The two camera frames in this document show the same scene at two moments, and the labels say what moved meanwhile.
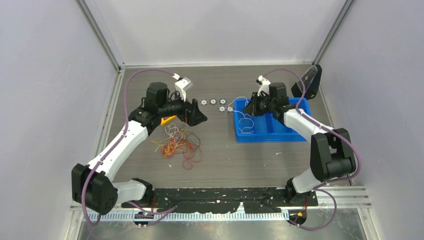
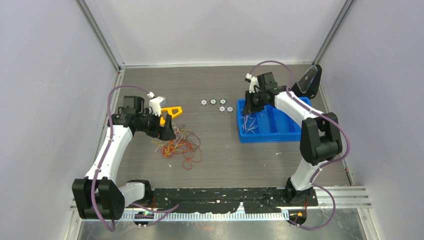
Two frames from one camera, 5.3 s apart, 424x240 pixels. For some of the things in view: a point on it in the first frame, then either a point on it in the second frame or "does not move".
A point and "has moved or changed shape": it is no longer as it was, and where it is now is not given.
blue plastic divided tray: [264, 127] does not move
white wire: [231, 109] has moved or changed shape
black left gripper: [193, 116] to [165, 133]
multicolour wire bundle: [178, 141] does not move
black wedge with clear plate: [311, 78] does not move
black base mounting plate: [252, 199] does not move
